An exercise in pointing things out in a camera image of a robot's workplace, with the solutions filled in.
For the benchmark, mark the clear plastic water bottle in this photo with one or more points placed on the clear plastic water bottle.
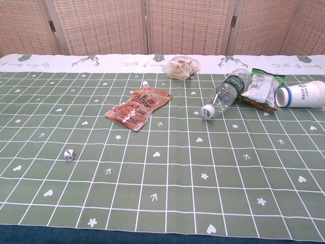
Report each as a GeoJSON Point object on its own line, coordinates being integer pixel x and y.
{"type": "Point", "coordinates": [226, 93]}

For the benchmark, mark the white die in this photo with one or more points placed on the white die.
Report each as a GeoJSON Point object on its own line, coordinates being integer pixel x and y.
{"type": "Point", "coordinates": [69, 154]}

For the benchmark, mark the green snack packet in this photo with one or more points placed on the green snack packet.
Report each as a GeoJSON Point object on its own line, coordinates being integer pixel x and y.
{"type": "Point", "coordinates": [264, 89]}

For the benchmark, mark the woven bamboo folding screen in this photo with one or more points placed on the woven bamboo folding screen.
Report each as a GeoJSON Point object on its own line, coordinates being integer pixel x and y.
{"type": "Point", "coordinates": [162, 26]}

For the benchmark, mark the green grid tablecloth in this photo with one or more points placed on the green grid tablecloth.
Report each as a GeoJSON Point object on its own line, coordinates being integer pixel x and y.
{"type": "Point", "coordinates": [162, 152]}

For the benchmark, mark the white paper cup stack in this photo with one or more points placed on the white paper cup stack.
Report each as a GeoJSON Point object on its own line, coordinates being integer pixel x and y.
{"type": "Point", "coordinates": [302, 95]}

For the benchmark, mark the orange brown snack packet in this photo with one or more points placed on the orange brown snack packet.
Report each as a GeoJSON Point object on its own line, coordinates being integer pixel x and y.
{"type": "Point", "coordinates": [259, 104]}

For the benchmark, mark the brown spouted drink pouch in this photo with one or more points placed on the brown spouted drink pouch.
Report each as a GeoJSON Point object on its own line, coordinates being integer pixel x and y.
{"type": "Point", "coordinates": [138, 108]}

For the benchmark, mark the clear bag of bread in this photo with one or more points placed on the clear bag of bread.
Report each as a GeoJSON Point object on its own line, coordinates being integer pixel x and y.
{"type": "Point", "coordinates": [181, 67]}

